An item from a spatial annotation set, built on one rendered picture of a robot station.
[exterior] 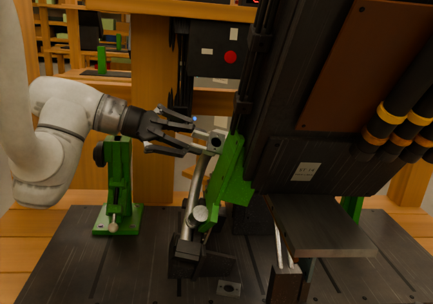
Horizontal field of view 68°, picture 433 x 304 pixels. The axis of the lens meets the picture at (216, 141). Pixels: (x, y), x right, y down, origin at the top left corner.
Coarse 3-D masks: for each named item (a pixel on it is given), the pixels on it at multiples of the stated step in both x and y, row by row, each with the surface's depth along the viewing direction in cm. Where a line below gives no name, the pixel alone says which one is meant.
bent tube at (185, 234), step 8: (224, 136) 81; (208, 144) 78; (216, 144) 83; (216, 152) 78; (200, 160) 87; (208, 160) 87; (200, 168) 88; (200, 176) 88; (192, 184) 88; (200, 184) 88; (192, 192) 86; (192, 200) 85; (192, 208) 84; (184, 216) 83; (184, 224) 82; (184, 232) 80; (192, 232) 81
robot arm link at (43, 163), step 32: (0, 0) 40; (0, 32) 42; (0, 64) 45; (0, 96) 48; (0, 128) 51; (32, 128) 55; (32, 160) 58; (64, 160) 65; (32, 192) 63; (64, 192) 69
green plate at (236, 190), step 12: (228, 144) 75; (240, 144) 68; (228, 156) 73; (240, 156) 70; (216, 168) 80; (228, 168) 70; (240, 168) 71; (216, 180) 76; (228, 180) 71; (240, 180) 72; (216, 192) 73; (228, 192) 73; (240, 192) 74; (252, 192) 74; (216, 204) 73; (240, 204) 75
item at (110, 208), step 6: (114, 186) 91; (120, 186) 91; (126, 186) 94; (108, 192) 93; (126, 192) 94; (108, 198) 92; (114, 198) 91; (120, 198) 93; (126, 198) 93; (108, 204) 92; (114, 204) 90; (120, 204) 92; (126, 204) 93; (108, 210) 88; (114, 210) 89; (120, 210) 89
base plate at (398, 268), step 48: (96, 240) 90; (144, 240) 91; (240, 240) 95; (384, 240) 101; (48, 288) 73; (96, 288) 74; (144, 288) 75; (192, 288) 77; (240, 288) 78; (336, 288) 80; (384, 288) 82; (432, 288) 83
